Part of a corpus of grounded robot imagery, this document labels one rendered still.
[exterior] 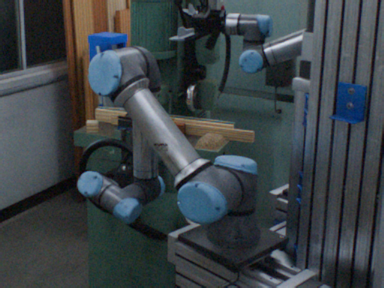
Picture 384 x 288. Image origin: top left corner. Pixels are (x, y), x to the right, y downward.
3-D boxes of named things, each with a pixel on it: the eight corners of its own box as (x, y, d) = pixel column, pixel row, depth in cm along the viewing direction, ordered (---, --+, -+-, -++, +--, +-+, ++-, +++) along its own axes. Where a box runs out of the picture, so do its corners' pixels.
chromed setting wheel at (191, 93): (184, 114, 242) (184, 84, 239) (195, 106, 253) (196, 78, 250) (191, 115, 241) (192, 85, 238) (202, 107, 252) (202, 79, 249)
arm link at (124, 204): (153, 195, 176) (125, 176, 181) (130, 208, 167) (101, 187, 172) (146, 216, 179) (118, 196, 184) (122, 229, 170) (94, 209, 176)
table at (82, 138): (60, 152, 232) (59, 137, 231) (98, 132, 259) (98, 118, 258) (208, 176, 208) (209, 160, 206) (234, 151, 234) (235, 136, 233)
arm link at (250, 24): (267, 41, 201) (268, 16, 199) (235, 39, 205) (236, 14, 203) (273, 38, 208) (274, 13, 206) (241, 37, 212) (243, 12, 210)
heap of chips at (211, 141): (192, 147, 219) (193, 137, 218) (205, 137, 232) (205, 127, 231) (216, 151, 216) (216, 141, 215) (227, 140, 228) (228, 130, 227)
